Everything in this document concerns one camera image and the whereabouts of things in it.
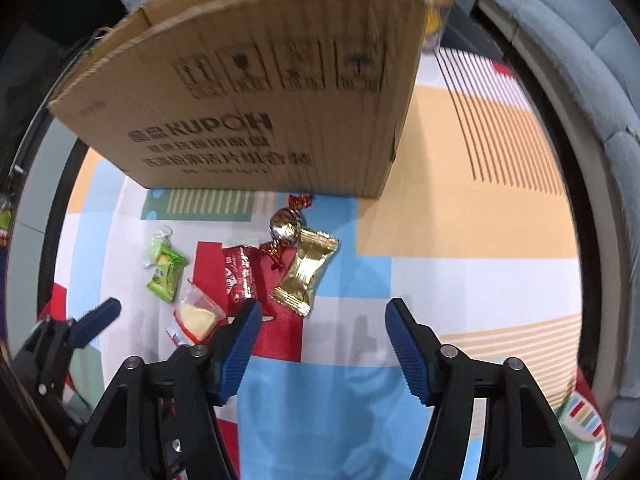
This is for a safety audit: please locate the grey sectional sofa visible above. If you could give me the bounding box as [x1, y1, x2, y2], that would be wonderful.
[472, 0, 639, 444]

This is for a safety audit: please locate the green small snack packet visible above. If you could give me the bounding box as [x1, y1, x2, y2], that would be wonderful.
[143, 226, 189, 304]

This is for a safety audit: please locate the gold red candy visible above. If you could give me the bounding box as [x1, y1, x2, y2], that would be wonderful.
[259, 193, 314, 270]

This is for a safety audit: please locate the gold foil snack packet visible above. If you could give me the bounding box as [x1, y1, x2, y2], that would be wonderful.
[270, 228, 340, 318]

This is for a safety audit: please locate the gold lidded cookie tin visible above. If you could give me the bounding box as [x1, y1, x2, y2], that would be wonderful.
[423, 0, 454, 53]

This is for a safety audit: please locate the colourful patchwork table cloth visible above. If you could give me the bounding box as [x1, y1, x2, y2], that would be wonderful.
[49, 49, 608, 479]

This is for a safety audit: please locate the red snack packet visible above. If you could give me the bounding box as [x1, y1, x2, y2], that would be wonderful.
[222, 245, 273, 322]

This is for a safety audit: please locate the clear yellow cake packet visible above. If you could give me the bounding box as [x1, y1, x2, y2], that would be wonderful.
[166, 282, 227, 347]

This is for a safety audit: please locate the brown cardboard box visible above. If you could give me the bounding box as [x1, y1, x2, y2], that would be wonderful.
[49, 0, 428, 197]

